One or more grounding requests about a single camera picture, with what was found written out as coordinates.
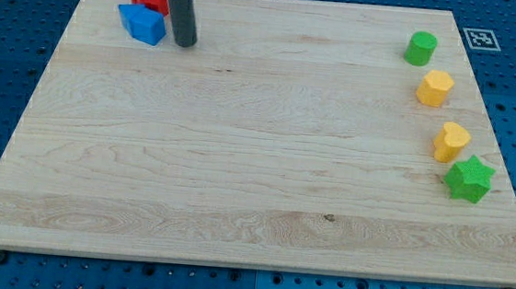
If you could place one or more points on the yellow heart block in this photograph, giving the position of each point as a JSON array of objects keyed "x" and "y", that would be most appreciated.
[{"x": 450, "y": 141}]

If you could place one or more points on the wooden board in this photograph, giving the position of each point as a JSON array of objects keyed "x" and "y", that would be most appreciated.
[{"x": 288, "y": 138}]

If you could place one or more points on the white fiducial marker tag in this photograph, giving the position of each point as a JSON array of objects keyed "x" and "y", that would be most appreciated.
[{"x": 481, "y": 39}]

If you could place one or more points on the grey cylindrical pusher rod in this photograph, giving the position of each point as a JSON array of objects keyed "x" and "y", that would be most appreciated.
[{"x": 183, "y": 22}]

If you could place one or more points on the green star block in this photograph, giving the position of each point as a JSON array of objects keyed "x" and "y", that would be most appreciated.
[{"x": 469, "y": 180}]

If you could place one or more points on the yellow hexagon block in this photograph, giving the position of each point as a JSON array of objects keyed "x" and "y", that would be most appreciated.
[{"x": 434, "y": 88}]

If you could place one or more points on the green cylinder block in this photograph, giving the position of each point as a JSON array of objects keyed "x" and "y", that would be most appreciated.
[{"x": 420, "y": 48}]

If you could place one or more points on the black bolt left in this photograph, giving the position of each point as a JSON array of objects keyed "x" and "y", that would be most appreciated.
[{"x": 3, "y": 257}]

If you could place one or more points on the blue cube block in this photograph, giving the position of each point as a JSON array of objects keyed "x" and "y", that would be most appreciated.
[{"x": 142, "y": 23}]

